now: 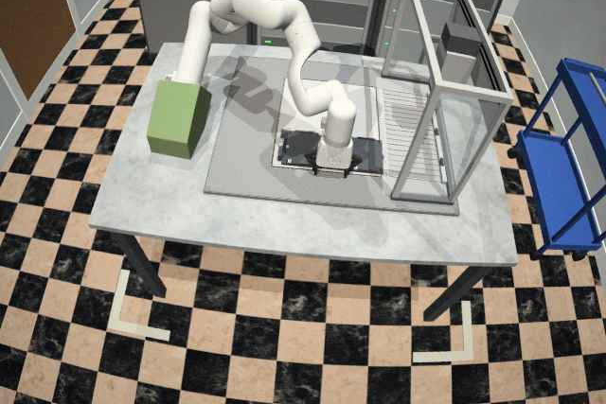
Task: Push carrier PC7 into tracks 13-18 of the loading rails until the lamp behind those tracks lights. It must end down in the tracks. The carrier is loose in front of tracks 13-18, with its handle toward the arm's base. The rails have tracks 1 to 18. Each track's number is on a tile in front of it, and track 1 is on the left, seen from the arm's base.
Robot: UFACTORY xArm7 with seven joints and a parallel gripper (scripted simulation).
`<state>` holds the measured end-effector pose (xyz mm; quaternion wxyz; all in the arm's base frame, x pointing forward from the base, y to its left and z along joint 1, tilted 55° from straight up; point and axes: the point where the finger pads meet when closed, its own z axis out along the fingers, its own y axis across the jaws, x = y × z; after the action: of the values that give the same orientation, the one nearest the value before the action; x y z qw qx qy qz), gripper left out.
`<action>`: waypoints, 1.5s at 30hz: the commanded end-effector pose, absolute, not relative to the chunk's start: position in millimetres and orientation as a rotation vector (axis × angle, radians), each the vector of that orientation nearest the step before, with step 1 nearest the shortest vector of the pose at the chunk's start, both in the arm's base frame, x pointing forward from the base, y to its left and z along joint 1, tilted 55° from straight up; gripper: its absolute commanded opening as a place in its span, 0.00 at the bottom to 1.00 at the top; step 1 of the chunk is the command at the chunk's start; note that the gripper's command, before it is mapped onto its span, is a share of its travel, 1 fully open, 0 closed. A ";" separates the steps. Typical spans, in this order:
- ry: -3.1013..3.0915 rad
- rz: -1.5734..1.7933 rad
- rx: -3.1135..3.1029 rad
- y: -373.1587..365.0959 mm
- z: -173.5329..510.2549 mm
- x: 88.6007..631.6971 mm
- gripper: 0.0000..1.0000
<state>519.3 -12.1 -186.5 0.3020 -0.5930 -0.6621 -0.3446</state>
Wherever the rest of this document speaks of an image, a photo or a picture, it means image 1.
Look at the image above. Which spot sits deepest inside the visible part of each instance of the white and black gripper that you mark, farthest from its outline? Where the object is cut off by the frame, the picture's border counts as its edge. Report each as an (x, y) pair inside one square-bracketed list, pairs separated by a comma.
[(327, 156)]

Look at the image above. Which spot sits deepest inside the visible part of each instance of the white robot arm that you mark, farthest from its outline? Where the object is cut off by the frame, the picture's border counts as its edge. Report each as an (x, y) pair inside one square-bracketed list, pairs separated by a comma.
[(295, 21)]

